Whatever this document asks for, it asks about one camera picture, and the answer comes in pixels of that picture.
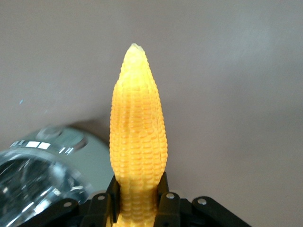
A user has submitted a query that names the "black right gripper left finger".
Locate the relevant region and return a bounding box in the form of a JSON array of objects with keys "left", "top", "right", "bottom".
[{"left": 81, "top": 176, "right": 122, "bottom": 227}]

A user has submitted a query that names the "grey electric cooking pot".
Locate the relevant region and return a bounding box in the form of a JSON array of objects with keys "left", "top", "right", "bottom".
[{"left": 0, "top": 126, "right": 115, "bottom": 227}]

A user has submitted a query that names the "yellow corn cob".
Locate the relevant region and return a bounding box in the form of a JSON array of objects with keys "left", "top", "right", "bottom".
[{"left": 105, "top": 43, "right": 169, "bottom": 227}]

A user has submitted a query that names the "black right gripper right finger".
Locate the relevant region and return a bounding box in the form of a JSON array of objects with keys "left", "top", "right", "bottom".
[{"left": 153, "top": 172, "right": 193, "bottom": 227}]

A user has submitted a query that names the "brown table mat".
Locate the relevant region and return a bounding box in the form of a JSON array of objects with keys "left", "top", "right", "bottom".
[{"left": 0, "top": 0, "right": 303, "bottom": 227}]

